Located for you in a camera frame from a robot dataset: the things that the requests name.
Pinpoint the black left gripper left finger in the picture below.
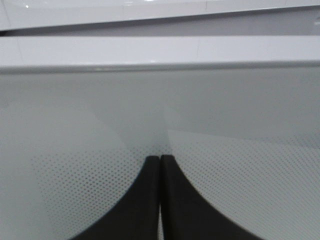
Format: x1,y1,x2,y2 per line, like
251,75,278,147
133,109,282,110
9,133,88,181
73,156,160,240

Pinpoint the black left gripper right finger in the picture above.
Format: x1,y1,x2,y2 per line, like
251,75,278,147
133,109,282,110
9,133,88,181
160,155,257,240

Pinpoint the white microwave door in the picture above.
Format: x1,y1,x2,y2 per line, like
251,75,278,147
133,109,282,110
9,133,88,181
0,35,320,240

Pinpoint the white microwave oven body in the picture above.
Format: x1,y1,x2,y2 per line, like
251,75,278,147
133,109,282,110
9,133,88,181
0,0,320,31

